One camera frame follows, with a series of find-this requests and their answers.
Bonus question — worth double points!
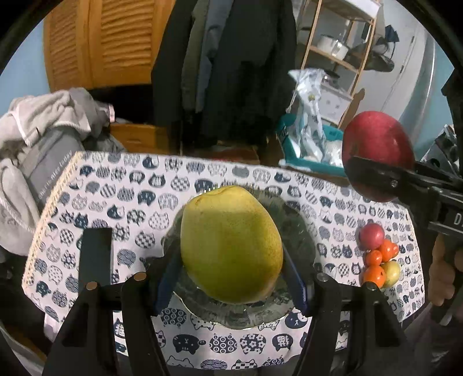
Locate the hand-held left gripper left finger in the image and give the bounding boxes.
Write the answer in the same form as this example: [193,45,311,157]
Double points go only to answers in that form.
[43,248,185,376]

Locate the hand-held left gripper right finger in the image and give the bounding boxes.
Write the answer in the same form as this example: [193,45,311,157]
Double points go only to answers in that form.
[280,246,422,376]

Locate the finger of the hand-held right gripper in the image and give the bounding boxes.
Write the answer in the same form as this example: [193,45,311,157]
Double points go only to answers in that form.
[346,155,433,200]

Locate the large red apple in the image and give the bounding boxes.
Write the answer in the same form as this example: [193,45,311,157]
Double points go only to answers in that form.
[342,111,415,203]

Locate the small red apple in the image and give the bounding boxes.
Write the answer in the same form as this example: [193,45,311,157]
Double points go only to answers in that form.
[358,223,385,251]

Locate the clear glass plate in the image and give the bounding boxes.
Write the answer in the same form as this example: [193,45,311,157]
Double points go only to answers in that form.
[161,190,321,329]

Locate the yellow-green pear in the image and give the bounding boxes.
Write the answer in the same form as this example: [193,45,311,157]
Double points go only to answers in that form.
[180,185,284,304]

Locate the small yellow fruit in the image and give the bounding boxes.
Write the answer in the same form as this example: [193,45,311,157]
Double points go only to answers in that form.
[380,260,402,289]

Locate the person's right forearm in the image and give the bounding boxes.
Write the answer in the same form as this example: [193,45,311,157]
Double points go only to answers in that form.
[403,304,463,376]

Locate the person's right hand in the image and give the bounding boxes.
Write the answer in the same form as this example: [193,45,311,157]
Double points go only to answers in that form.
[428,234,457,308]

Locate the clear plastic bag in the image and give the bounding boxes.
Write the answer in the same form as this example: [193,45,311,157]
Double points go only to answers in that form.
[325,139,344,167]

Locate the rack with shoes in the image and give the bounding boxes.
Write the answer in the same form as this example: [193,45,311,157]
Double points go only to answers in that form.
[421,125,463,170]

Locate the teal plastic basket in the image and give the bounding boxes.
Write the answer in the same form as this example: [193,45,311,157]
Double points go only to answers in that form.
[277,114,344,172]

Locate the black smartphone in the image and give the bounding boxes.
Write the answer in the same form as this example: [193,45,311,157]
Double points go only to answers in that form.
[79,228,113,290]

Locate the white cardboard box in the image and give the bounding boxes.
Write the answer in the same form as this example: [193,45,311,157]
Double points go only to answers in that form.
[320,83,353,120]

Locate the white door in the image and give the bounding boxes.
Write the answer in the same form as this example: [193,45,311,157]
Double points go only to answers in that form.
[362,0,435,121]

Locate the printed white plastic bag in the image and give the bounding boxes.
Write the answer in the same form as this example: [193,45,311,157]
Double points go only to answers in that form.
[288,69,326,160]

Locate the cat-print tablecloth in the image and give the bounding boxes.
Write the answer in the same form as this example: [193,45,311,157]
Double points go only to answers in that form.
[22,151,425,371]

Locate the dark pan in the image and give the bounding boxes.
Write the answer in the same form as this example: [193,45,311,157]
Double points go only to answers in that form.
[363,43,396,73]

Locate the wooden shelf rack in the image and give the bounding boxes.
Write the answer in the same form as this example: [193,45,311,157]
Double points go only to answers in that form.
[300,0,384,121]

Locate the white enamel pot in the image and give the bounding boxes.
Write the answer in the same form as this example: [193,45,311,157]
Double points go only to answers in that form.
[317,35,350,60]

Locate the wooden drawer box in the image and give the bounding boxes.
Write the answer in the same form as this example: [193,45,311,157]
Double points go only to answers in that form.
[109,123,170,154]

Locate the black hanging coat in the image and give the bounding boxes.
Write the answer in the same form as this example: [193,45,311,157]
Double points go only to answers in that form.
[151,0,203,127]
[203,0,298,145]

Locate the grey printed garment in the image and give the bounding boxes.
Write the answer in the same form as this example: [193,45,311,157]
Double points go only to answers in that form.
[0,126,127,254]

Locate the grey-blue hanging jacket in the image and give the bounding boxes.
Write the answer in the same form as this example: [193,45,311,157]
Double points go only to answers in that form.
[192,0,232,116]

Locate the light grey hoodie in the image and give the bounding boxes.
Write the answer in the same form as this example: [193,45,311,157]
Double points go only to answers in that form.
[0,88,113,149]

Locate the wooden louvered wardrobe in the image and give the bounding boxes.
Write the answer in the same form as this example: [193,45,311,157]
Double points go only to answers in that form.
[43,0,179,93]

